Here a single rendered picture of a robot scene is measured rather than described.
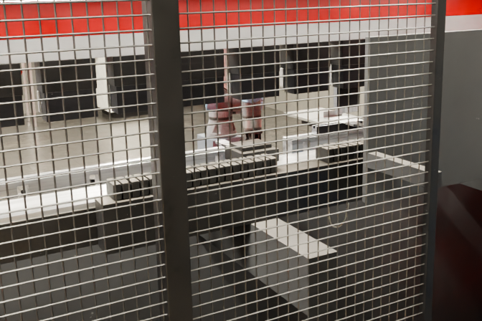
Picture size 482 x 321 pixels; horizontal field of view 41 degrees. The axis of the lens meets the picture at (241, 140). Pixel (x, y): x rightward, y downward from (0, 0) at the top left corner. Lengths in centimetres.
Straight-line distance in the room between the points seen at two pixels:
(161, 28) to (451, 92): 101
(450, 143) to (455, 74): 20
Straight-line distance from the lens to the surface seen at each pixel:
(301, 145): 217
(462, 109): 191
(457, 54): 187
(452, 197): 267
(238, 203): 161
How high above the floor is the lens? 146
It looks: 13 degrees down
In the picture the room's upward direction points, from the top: 1 degrees counter-clockwise
